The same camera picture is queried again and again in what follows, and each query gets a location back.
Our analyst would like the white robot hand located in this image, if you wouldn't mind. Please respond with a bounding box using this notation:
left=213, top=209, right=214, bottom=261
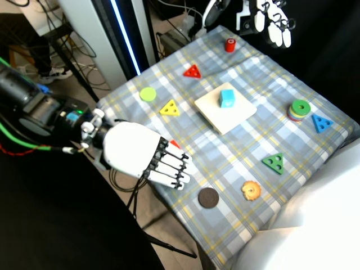
left=251, top=0, right=296, bottom=48
left=102, top=120, right=194, bottom=191

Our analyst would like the blue cube block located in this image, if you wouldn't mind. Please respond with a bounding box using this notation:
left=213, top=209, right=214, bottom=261
left=219, top=89, right=236, bottom=109

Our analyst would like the yellow triangle block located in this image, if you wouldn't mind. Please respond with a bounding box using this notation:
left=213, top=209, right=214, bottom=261
left=159, top=99, right=181, bottom=117

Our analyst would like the red triangle block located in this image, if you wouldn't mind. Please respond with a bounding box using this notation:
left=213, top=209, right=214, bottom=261
left=183, top=64, right=203, bottom=79

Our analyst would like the blue triangle block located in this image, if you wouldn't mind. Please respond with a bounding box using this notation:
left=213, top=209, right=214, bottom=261
left=311, top=114, right=335, bottom=134

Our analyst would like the green triangle block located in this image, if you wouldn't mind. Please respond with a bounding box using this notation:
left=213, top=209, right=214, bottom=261
left=261, top=152, right=285, bottom=176

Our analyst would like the lime green round disc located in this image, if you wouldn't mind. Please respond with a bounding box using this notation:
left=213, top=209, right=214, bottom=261
left=139, top=87, right=157, bottom=102

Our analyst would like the white power strip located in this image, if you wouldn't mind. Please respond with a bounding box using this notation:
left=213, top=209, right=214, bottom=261
left=182, top=13, right=208, bottom=39

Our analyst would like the brown round toy cookie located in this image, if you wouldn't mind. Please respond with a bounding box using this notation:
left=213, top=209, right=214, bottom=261
left=197, top=187, right=220, bottom=209

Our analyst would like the plaid tablecloth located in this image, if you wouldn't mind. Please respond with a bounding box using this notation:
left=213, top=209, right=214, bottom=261
left=97, top=25, right=354, bottom=267

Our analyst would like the small white table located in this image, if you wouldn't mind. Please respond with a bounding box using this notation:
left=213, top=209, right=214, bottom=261
left=193, top=82, right=258, bottom=136

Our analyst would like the black box device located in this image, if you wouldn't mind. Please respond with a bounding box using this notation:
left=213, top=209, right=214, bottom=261
left=160, top=29, right=192, bottom=59

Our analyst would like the person's foot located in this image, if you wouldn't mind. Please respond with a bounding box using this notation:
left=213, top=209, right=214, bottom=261
left=39, top=67, right=73, bottom=85

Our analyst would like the black tripod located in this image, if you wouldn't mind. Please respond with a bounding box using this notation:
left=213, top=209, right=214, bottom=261
left=126, top=179, right=197, bottom=259

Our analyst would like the white pillar with blue light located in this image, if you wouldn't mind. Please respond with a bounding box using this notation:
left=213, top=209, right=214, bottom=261
left=57, top=0, right=161, bottom=91

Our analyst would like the yellow toy cookie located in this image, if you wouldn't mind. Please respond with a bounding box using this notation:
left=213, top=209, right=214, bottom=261
left=241, top=180, right=262, bottom=201

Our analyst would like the white robot body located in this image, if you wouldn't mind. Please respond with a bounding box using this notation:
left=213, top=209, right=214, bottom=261
left=233, top=139, right=360, bottom=270

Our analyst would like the black coiled cable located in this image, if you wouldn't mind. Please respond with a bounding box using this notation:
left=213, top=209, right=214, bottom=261
left=109, top=165, right=147, bottom=194

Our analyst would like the green ring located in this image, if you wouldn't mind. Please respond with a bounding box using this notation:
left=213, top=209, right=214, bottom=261
left=290, top=100, right=312, bottom=116

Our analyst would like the red ring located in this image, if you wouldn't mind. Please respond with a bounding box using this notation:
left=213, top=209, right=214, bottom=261
left=286, top=106, right=303, bottom=122

